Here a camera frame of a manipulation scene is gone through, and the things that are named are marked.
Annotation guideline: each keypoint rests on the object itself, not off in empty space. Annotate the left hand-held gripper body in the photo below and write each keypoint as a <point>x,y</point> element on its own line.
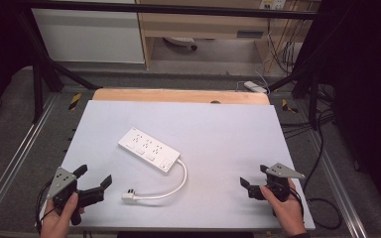
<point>65,186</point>

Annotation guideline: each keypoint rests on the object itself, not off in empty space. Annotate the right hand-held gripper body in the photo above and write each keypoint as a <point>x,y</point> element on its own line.
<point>279,186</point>

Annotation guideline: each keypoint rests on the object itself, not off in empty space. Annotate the person's right hand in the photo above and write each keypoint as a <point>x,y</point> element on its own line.
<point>287,214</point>

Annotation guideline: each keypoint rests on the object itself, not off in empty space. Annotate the person's left hand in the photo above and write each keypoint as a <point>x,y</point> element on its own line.
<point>58,219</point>

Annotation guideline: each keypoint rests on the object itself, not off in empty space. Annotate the white board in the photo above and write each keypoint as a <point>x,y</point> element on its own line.
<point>218,139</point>

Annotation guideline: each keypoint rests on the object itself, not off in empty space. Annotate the yellow black tape strip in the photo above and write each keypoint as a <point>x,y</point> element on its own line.
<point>74,101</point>
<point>288,107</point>

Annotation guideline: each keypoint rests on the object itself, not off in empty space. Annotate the white floor power strip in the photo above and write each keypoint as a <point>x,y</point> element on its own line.
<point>254,87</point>

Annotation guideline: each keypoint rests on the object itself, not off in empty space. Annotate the wooden table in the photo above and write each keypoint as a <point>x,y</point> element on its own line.
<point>178,95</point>

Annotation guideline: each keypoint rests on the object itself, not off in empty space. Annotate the white cabinet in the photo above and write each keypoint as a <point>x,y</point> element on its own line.
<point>86,36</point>

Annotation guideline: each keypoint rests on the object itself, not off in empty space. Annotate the chair base with caster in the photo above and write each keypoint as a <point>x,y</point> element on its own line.
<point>182,42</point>

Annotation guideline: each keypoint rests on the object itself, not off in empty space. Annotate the wooden desk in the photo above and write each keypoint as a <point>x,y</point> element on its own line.
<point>205,24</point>

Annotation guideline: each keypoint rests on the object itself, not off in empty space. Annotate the aluminium floor rail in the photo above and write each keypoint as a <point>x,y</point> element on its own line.
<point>16,155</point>
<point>337,185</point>

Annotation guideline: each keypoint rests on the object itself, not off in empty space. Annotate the white wall socket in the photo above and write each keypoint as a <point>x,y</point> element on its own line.
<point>273,4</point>

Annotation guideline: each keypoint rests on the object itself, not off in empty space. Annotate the black metal frame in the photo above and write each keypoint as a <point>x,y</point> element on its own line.
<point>165,10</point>

